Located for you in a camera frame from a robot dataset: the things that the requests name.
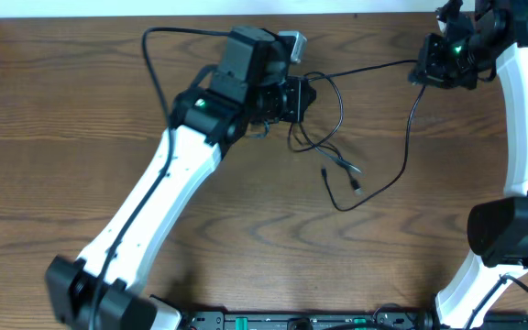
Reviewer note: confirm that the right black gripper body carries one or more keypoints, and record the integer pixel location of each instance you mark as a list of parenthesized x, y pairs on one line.
[(429, 60)]

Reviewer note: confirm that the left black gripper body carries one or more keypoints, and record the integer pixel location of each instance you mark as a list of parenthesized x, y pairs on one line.
[(298, 99)]

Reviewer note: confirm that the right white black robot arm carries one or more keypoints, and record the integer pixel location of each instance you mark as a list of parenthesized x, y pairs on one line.
[(492, 44)]

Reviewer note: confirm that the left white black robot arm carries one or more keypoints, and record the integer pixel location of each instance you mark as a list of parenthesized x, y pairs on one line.
[(101, 288)]

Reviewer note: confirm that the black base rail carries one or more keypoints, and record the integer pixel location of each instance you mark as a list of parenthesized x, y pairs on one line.
[(389, 318)]

